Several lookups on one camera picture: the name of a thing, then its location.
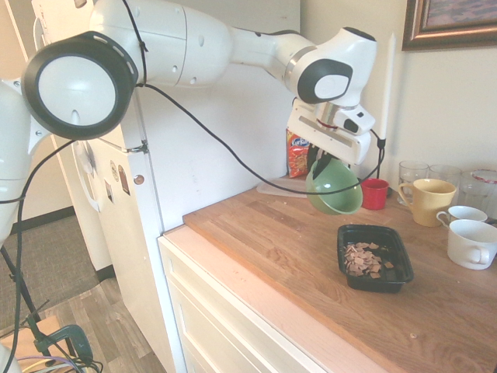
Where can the small white cup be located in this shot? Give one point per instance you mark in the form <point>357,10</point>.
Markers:
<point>466,214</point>

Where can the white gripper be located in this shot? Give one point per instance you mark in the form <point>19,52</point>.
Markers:
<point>326,140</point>

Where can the black plastic food container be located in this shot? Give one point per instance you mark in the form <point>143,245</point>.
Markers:
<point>393,241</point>

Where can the printed snack chips bag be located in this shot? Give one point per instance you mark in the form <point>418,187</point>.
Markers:
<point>297,159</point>

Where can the green ceramic bowl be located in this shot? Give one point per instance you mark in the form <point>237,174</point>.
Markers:
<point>341,202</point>

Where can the clear drinking glass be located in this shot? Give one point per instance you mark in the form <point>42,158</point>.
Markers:
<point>446,173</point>
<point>411,173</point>

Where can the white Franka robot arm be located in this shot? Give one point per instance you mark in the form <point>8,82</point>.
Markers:
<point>194,42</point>

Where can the oval fridge magnet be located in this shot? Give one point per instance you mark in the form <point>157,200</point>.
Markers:
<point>113,170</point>

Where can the brown fridge magnet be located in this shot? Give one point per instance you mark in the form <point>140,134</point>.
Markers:
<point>123,178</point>

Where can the rectangular photo fridge magnet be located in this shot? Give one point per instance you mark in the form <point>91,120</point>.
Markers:
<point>108,191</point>

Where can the green C-clamp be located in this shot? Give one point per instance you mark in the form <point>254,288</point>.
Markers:
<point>74,342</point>

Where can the red cup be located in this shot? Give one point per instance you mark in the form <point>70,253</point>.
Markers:
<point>374,196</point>

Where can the short jar checkered lid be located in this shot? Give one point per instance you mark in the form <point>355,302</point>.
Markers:
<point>477,194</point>

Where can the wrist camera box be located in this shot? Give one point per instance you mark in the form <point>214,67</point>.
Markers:
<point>355,120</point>

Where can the grey floor rug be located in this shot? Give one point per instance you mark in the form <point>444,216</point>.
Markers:
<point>50,252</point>

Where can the dark framed picture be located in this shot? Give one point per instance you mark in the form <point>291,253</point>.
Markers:
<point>454,23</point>

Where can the black tripod stand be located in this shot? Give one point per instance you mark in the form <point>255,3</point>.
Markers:
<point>23,287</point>

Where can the clear plastic container lid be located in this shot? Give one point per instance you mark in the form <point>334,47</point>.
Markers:
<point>272,191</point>

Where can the yellow ceramic mug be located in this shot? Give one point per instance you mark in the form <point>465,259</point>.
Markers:
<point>431,206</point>

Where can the large white cup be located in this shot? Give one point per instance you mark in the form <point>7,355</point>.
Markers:
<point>466,245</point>

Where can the wooden butcher block board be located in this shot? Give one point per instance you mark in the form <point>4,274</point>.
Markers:
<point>295,241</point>

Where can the robot mounting table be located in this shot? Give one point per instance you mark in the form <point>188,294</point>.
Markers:
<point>19,334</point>

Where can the white drawer cabinet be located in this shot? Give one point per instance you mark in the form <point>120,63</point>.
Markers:
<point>217,311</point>

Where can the brown square cereal pieces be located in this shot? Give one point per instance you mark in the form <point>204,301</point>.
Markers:
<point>363,260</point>

